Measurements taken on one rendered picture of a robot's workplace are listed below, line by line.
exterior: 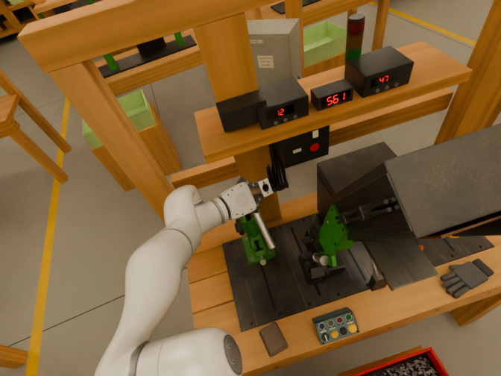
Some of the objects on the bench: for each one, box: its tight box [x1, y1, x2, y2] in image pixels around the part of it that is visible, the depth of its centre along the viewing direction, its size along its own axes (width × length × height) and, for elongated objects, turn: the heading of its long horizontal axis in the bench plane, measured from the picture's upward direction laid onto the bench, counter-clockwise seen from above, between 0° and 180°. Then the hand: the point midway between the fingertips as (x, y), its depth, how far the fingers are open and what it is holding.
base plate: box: [222, 212, 494, 332], centre depth 129 cm, size 42×110×2 cm, turn 113°
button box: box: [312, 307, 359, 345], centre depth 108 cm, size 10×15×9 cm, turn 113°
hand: (260, 189), depth 97 cm, fingers closed on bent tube, 3 cm apart
